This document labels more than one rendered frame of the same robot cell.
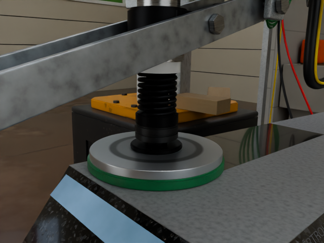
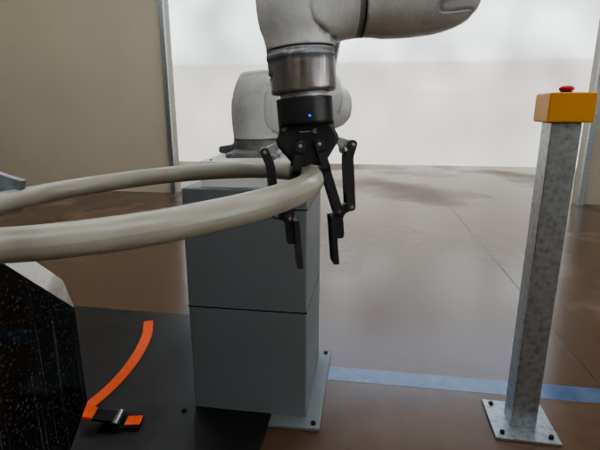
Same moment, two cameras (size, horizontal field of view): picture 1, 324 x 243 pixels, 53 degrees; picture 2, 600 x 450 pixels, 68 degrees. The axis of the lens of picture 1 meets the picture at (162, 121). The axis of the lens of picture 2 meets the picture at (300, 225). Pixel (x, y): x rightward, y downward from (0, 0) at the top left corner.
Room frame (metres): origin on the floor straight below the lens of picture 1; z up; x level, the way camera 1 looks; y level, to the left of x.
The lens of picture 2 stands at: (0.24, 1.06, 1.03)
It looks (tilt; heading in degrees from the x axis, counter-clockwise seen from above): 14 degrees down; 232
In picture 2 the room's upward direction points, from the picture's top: straight up
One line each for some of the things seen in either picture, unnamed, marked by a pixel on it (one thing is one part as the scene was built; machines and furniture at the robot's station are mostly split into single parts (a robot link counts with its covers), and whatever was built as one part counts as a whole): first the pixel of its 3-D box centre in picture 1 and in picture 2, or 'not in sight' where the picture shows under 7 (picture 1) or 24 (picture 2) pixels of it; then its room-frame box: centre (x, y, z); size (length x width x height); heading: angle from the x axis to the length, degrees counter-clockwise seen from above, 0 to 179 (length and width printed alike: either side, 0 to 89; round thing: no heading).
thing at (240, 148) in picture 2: not in sight; (251, 146); (-0.57, -0.26, 0.91); 0.22 x 0.18 x 0.06; 137
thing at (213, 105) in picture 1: (200, 102); not in sight; (1.21, -0.14, 0.81); 0.20 x 0.10 x 0.05; 51
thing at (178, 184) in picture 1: (156, 152); not in sight; (0.51, 0.01, 0.84); 0.22 x 0.22 x 0.04
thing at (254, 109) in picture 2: not in sight; (258, 104); (-0.59, -0.24, 1.05); 0.18 x 0.16 x 0.22; 149
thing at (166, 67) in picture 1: (157, 60); not in sight; (0.51, 0.01, 0.99); 0.07 x 0.07 x 0.04
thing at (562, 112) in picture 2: not in sight; (540, 272); (-1.15, 0.49, 0.54); 0.20 x 0.20 x 1.09; 43
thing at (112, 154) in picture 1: (156, 150); not in sight; (0.51, 0.01, 0.84); 0.21 x 0.21 x 0.01
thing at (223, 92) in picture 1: (218, 95); not in sight; (1.42, -0.25, 0.80); 0.20 x 0.10 x 0.05; 170
